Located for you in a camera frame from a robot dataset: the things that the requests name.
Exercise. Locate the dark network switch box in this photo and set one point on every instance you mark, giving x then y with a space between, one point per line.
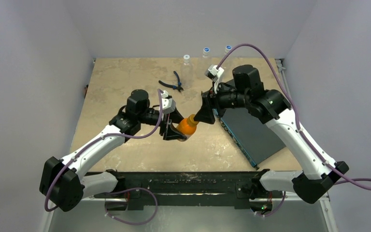
254 139

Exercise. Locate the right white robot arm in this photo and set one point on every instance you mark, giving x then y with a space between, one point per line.
273 110

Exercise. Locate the clear plastic bottle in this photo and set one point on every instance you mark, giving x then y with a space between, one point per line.
203 63

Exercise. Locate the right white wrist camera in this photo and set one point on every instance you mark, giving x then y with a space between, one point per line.
215 73

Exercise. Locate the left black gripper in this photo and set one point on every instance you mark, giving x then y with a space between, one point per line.
169 132

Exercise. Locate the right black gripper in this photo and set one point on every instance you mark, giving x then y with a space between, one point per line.
211 102

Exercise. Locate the orange juice bottle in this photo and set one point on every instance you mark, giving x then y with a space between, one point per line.
186 129

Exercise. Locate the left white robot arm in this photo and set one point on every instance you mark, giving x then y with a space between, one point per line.
64 181

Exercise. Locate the orange bottle cap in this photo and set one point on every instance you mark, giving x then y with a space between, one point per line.
191 120

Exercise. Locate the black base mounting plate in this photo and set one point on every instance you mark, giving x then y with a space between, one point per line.
240 190

